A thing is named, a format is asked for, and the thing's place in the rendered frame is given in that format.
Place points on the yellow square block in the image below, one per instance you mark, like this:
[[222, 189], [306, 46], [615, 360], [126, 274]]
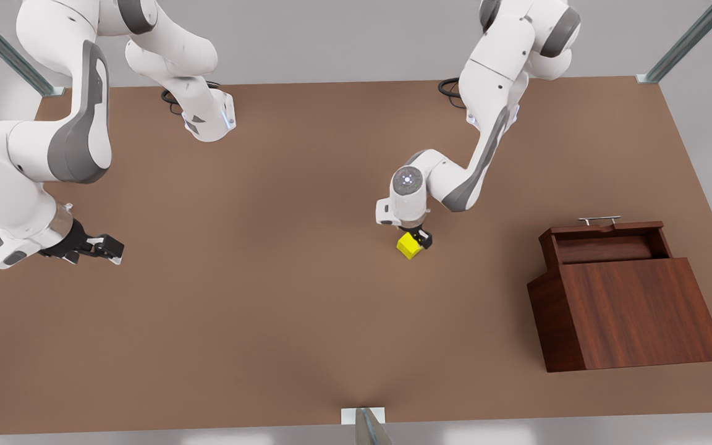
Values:
[[408, 246]]

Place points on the silver frame post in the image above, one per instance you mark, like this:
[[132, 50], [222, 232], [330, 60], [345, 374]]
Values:
[[368, 426], [686, 40], [10, 52]]

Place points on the dark wooden cabinet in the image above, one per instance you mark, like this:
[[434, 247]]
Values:
[[634, 315]]

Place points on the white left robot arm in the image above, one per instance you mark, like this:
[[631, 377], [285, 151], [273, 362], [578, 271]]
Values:
[[492, 80]]

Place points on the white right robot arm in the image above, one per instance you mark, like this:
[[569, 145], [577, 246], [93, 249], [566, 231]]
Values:
[[78, 123]]

